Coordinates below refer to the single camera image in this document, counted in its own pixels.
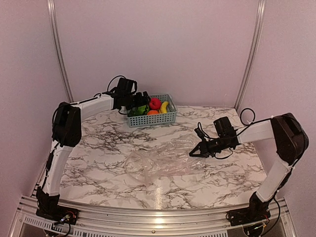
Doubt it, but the right aluminium frame post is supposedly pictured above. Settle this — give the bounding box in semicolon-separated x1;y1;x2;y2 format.
234;0;267;111

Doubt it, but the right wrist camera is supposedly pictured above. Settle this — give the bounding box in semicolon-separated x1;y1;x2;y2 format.
194;122;208;140

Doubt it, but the light blue plastic basket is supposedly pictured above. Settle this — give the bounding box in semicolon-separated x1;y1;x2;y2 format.
127;94;177;127

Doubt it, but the orange fake orange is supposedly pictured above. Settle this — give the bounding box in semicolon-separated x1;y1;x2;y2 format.
147;110;159;116

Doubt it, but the yellow fake banana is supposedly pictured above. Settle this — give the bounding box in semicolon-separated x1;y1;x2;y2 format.
159;101;169;114

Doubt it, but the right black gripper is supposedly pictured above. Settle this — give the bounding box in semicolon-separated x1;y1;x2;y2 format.
189;136;231;158

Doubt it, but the red fake apple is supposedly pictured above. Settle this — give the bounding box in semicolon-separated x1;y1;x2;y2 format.
149;98;162;111

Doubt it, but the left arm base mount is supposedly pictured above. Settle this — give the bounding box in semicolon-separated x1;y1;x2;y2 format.
36;188;79;225

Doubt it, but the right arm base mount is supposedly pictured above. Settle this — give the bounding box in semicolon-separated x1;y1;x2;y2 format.
226;192;273;226

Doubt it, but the left aluminium frame post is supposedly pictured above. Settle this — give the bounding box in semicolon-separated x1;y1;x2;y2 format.
47;0;74;102

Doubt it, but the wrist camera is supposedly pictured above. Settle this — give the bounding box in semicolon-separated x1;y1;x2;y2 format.
116;78;137;95
194;122;208;140

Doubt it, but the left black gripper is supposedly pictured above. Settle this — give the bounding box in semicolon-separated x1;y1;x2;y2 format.
124;91;151;110

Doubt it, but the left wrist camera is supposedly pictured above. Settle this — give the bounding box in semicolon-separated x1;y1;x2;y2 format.
116;78;137;95

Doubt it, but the clear zip top bag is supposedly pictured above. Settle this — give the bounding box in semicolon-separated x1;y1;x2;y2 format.
124;135;206;187

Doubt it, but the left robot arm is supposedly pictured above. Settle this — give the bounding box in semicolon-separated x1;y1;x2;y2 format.
36;76;150;220

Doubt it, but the front aluminium rail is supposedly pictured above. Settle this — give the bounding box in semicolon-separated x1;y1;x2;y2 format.
14;195;297;237

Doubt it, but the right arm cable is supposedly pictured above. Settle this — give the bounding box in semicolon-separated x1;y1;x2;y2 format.
197;107;297;160

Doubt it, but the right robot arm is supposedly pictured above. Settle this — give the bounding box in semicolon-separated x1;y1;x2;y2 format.
189;113;309;221

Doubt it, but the aluminium frame post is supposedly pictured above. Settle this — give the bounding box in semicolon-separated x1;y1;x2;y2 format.
234;0;267;111
47;0;74;102

